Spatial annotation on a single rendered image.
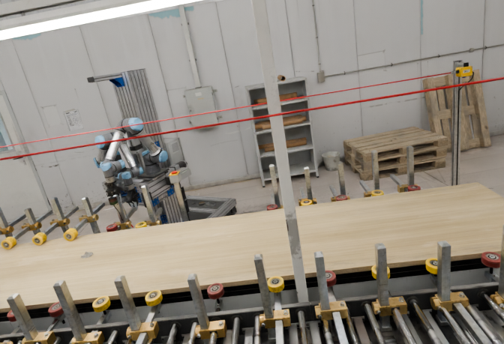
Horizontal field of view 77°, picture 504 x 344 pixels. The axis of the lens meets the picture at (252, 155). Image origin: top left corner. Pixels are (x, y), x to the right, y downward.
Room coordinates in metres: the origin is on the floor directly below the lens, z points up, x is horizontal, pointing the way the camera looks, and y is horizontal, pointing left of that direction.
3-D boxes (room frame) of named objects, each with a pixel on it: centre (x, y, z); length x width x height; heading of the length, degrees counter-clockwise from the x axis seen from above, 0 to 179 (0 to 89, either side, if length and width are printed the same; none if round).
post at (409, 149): (2.13, -1.13, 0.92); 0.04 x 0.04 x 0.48; 85
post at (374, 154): (2.15, -0.88, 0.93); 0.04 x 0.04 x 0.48; 85
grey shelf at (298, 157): (4.80, -0.52, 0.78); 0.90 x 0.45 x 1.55; 90
